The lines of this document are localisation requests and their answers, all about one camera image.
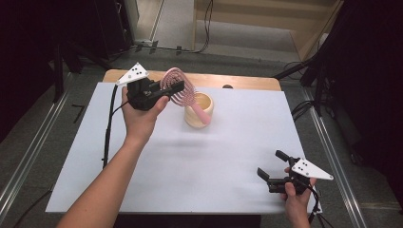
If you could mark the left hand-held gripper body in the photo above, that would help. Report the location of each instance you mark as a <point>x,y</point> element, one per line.
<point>141,95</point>

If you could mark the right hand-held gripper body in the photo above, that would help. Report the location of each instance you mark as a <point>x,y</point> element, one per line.
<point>309,171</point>

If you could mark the cream ringed cup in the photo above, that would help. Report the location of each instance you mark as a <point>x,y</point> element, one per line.
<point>193,122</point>

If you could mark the pink hairbrush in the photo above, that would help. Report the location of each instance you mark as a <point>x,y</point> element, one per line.
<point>202,114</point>

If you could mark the person's left hand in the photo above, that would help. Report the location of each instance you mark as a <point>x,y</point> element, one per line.
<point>139,123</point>

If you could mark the person's right hand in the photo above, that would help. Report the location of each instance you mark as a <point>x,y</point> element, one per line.
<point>297,205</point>

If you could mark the white table mat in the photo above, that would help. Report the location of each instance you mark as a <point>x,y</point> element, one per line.
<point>206,164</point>

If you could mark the dark cabinet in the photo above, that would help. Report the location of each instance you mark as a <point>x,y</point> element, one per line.
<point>114,25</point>

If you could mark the wooden table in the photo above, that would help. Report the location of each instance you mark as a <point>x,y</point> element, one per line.
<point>253,83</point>

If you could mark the black metal stand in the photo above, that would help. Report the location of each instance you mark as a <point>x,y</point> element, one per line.
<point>316,79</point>
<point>58,72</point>

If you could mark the metal floor rail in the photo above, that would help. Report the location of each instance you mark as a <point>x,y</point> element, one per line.
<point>335,164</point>
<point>28,158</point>

